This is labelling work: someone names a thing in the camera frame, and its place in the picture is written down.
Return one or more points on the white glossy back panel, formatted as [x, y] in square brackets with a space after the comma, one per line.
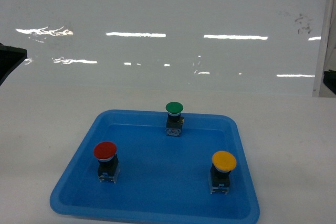
[249, 46]

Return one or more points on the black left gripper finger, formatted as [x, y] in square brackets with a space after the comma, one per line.
[11, 58]

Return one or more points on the green push button switch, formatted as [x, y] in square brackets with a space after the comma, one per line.
[174, 122]

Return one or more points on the red push button switch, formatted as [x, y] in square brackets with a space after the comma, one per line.
[106, 155]

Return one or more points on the yellow push button switch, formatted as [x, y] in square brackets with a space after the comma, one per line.
[223, 163]

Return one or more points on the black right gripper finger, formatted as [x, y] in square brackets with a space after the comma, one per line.
[329, 79]

